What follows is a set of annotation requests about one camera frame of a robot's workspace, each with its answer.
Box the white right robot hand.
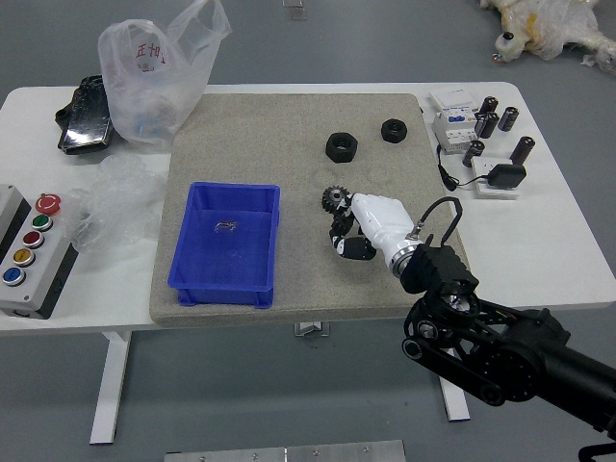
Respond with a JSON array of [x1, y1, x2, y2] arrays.
[[328, 192, 416, 264]]

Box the small black gear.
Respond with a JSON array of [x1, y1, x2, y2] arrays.
[[331, 214, 358, 237]]

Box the large dark steel gear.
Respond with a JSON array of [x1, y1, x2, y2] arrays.
[[321, 186, 352, 217]]

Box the big black nut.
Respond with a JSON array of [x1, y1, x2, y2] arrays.
[[323, 130, 360, 164]]

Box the small black nut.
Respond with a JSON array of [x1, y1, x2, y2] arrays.
[[380, 118, 410, 143]]

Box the flat white box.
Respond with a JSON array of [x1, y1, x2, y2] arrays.
[[427, 88, 481, 113]]

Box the blue plastic box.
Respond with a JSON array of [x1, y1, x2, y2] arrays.
[[167, 181, 282, 310]]

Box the grey push-button control box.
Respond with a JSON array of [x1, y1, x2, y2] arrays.
[[0, 183, 81, 321]]

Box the white circuit breaker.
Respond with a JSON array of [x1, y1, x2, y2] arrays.
[[431, 108, 485, 156]]

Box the grey-brown mat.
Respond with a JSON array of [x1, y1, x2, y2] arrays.
[[148, 92, 471, 324]]

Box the black power adapter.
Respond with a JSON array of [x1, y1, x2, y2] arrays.
[[486, 163, 527, 190]]

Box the white table leg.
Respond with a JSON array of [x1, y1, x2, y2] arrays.
[[89, 330, 132, 445], [436, 372, 471, 424]]

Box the metal floor fixture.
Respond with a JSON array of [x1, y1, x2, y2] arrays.
[[281, 0, 309, 21]]

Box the grey metal plate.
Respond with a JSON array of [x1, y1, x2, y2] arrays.
[[163, 439, 407, 462]]

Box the plastic-wrapped white bundle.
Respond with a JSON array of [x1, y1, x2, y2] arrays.
[[478, 0, 616, 76]]

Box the clear crumpled plastic wrap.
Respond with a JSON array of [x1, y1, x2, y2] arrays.
[[66, 153, 167, 254]]

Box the white plastic bag red print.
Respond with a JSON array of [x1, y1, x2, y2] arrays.
[[97, 0, 233, 154]]

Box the black plastic tray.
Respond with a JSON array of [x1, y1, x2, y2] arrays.
[[54, 74, 116, 156]]

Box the black adapter cord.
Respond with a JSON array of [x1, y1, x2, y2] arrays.
[[435, 143, 492, 192]]

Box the white wall socket plate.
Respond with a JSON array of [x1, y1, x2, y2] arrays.
[[470, 157, 522, 200]]

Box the metal under-table bracket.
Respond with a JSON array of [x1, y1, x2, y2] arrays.
[[293, 321, 332, 338]]

